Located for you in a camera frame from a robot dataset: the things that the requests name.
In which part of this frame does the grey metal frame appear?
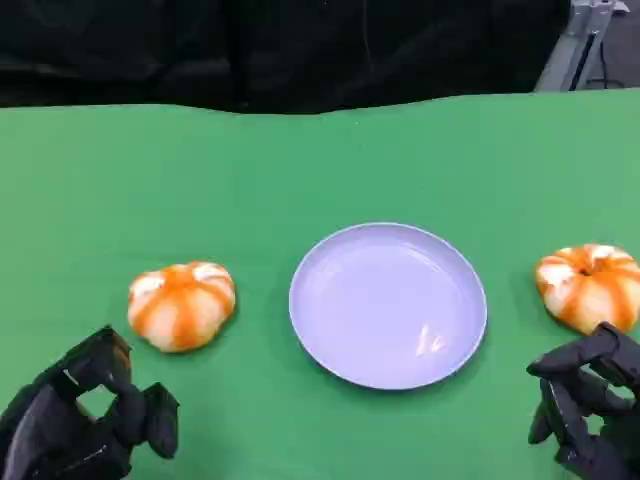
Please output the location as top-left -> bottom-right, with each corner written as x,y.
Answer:
533,0 -> 621,93

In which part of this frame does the lilac plate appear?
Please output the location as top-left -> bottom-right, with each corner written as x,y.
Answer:
288,221 -> 489,392

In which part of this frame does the black backdrop curtain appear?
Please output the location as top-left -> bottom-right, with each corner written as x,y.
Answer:
0,0 -> 574,115

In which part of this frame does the orange and white bread roll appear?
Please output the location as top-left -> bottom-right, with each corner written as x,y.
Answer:
126,260 -> 237,354
534,243 -> 640,336

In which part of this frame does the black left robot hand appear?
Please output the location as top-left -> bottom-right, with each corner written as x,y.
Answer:
0,324 -> 181,480

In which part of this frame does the green cloth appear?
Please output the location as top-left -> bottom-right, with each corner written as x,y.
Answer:
0,87 -> 640,480

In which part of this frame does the black floor cable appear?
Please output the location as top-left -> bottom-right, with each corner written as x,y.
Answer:
584,29 -> 630,89

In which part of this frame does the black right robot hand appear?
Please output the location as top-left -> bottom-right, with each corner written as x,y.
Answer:
525,321 -> 640,480

